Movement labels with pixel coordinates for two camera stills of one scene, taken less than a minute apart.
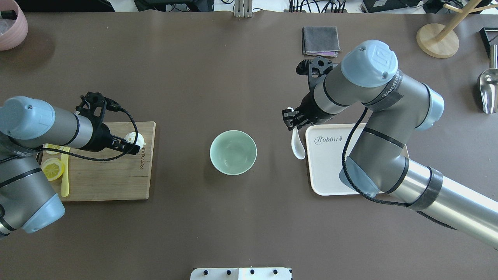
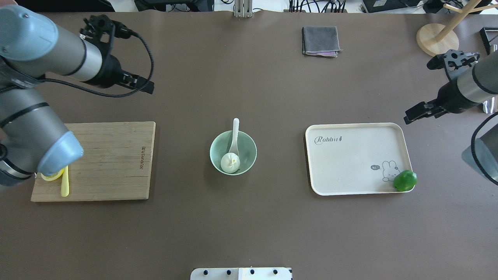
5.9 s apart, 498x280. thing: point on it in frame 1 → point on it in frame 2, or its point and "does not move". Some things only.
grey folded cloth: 320,40 does not move
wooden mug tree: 442,41 does not move
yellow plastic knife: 65,186 does not move
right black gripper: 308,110 → 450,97
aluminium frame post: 243,8 does not move
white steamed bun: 130,137 → 230,163
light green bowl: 233,152 does not move
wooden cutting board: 128,177 does not move
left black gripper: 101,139 → 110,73
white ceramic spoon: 297,146 → 234,148
